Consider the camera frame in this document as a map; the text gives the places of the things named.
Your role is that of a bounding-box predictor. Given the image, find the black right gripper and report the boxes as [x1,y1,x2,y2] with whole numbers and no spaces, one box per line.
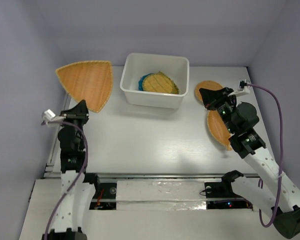
[199,86,237,134]

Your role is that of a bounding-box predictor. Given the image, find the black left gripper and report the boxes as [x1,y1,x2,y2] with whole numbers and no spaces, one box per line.
[59,100,90,150]

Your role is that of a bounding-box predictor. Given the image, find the orange leaf-shaped woven tray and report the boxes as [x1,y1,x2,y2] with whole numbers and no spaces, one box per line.
[207,110,232,151]

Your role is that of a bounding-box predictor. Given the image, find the orange teardrop woven tray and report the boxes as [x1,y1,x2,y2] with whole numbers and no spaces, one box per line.
[55,60,113,113]

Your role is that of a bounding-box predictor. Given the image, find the green-trimmed square bamboo tray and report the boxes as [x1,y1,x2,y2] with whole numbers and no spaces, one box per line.
[158,71,180,95]

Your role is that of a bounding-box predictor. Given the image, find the round green-trimmed bamboo plate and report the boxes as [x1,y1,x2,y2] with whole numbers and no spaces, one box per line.
[142,73,174,94]

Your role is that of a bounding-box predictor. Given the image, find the blue polka dot plate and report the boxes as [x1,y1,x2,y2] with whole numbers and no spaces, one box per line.
[138,73,153,91]

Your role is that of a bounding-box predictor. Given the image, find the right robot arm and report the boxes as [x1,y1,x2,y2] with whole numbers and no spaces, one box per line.
[199,87,300,239]

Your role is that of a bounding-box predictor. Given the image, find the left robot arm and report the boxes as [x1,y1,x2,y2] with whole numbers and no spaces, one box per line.
[42,100,101,240]

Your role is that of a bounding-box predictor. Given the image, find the white plastic bin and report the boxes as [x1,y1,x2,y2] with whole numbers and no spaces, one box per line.
[120,53,190,109]

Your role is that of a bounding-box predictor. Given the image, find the round orange woven plate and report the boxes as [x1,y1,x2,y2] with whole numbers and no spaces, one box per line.
[194,80,224,103]

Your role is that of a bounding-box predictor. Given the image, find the aluminium left rail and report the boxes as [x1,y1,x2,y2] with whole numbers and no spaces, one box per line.
[44,94,72,173]

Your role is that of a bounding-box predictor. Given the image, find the aluminium rail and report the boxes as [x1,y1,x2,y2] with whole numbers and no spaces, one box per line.
[42,171,260,179]
[44,94,72,173]

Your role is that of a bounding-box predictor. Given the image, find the aluminium front rail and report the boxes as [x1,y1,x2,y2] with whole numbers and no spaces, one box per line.
[42,171,260,179]

